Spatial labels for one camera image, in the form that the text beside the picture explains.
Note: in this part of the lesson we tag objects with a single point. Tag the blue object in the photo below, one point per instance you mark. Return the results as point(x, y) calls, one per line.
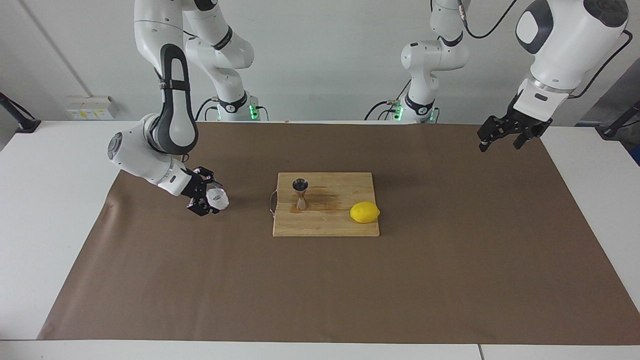
point(636, 156)

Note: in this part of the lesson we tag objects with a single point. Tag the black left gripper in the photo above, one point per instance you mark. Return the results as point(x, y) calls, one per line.
point(522, 124)

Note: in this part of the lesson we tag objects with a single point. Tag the clear faceted glass cup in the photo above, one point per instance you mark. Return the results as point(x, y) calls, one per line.
point(219, 199)

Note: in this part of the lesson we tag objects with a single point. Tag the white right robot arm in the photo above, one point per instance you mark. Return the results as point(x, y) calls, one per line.
point(175, 110)

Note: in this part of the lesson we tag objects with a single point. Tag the steel double jigger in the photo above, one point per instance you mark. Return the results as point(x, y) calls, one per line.
point(301, 192)

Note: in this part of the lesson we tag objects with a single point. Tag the black stand foot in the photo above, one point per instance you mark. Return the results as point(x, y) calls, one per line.
point(25, 124)
point(612, 131)

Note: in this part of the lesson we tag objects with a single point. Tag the yellow lemon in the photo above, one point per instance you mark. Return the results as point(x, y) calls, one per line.
point(365, 212)

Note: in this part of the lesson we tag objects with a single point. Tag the white wall socket box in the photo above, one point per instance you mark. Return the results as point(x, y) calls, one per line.
point(90, 110)

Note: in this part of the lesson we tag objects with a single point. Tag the brown paper table mat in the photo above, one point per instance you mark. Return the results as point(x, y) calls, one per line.
point(200, 280)

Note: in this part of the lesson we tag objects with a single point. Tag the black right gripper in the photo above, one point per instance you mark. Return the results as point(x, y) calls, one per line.
point(194, 187)

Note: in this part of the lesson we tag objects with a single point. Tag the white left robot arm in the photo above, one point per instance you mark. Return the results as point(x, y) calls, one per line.
point(565, 45)

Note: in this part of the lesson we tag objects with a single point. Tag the wooden cutting board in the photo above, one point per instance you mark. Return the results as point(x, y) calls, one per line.
point(325, 225)

